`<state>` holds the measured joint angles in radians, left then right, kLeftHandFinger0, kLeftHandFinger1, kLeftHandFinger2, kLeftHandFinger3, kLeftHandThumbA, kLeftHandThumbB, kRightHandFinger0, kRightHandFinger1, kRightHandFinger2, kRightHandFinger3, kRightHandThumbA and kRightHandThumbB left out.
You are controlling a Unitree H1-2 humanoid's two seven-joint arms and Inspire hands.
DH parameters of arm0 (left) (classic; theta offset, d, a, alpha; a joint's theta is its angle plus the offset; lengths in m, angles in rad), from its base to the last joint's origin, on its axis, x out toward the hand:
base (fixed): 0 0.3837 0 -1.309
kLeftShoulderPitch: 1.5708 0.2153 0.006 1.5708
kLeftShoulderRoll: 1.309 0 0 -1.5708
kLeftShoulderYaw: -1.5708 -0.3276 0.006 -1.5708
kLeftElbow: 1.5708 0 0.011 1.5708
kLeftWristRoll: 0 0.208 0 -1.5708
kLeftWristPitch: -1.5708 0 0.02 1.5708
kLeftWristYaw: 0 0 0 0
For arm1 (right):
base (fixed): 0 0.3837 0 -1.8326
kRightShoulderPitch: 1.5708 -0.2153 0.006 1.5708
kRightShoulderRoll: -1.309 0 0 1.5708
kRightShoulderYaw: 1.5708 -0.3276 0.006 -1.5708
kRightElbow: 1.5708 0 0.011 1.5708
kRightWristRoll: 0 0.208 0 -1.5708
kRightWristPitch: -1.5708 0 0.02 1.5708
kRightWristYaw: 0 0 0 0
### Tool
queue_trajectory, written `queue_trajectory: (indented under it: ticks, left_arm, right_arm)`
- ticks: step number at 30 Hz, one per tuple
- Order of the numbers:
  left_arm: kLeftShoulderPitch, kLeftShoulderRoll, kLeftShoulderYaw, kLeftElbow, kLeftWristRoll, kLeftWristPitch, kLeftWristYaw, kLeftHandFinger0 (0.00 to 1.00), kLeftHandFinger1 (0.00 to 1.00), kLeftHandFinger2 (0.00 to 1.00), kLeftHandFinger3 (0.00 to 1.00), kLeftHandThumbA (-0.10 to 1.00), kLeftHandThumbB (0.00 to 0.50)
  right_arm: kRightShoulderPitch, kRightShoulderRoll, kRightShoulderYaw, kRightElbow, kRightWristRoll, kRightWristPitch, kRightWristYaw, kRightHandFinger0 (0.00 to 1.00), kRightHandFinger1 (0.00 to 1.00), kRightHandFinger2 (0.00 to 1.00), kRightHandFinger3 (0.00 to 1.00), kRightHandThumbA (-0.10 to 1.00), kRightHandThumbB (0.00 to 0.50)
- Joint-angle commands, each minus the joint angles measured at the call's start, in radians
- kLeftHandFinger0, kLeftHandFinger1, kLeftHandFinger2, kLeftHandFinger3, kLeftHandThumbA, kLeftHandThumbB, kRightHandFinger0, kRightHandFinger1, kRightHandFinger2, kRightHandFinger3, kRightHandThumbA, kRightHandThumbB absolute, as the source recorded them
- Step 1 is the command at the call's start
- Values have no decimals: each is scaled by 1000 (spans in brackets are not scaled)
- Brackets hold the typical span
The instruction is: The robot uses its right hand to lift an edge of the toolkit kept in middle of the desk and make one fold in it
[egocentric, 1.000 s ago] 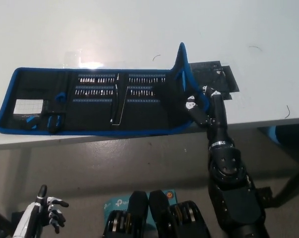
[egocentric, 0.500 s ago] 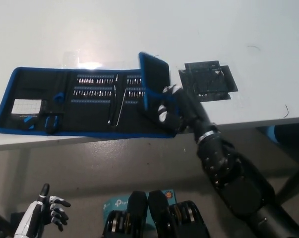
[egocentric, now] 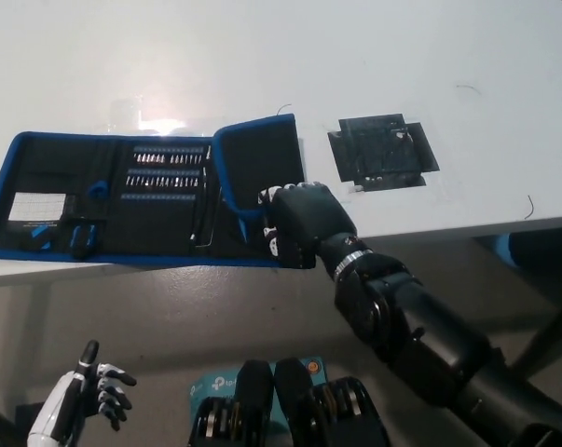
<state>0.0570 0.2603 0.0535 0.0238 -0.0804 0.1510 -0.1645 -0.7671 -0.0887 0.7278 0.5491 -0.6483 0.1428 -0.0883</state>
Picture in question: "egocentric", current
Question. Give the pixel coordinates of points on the thin metal L-shaped rod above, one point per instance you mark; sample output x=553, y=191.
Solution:
x=216, y=219

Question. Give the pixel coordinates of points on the row of silver screwdriver bits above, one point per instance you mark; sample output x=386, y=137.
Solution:
x=163, y=181
x=168, y=158

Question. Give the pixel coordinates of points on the black tape patch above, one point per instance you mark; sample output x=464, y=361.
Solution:
x=383, y=151

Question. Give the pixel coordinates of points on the blue triangular pick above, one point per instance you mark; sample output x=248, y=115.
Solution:
x=42, y=237

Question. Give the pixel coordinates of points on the blue suction cup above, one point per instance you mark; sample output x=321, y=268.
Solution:
x=97, y=189

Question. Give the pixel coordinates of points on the teal tp-link box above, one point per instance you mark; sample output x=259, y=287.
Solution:
x=214, y=384

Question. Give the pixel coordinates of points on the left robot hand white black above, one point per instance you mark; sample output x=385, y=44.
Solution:
x=61, y=400

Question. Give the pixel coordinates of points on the black toolkit roll blue trim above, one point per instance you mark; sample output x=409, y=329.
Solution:
x=159, y=223

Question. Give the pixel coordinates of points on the black tweezers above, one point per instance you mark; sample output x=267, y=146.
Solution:
x=201, y=195

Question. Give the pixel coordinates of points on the robot body black ribbed blocks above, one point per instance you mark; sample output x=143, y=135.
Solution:
x=294, y=410

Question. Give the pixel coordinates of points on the black chair with blue trim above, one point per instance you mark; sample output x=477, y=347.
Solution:
x=537, y=251

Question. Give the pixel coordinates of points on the black desk leg with foot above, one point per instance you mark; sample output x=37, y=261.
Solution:
x=548, y=321

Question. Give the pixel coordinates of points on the white grid magnetic mat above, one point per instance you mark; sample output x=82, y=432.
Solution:
x=37, y=207

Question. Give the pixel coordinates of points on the short blue spudger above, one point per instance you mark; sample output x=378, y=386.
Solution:
x=243, y=227

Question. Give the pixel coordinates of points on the right robot hand black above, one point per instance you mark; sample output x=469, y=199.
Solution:
x=308, y=219

